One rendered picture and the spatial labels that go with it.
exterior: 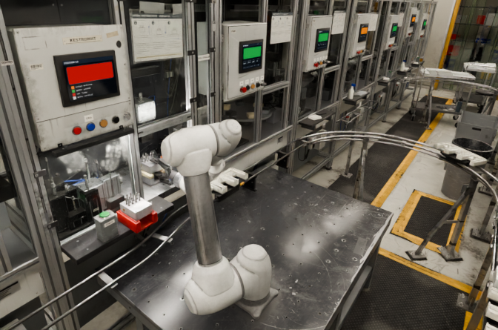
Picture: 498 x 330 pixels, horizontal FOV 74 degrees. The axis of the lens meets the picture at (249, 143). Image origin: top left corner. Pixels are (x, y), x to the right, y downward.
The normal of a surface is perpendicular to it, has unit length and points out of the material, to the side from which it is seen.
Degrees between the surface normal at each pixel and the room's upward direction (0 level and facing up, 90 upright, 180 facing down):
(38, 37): 90
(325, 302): 0
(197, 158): 78
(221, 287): 69
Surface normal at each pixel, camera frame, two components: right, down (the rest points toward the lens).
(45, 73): 0.80, 0.27
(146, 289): 0.04, -0.91
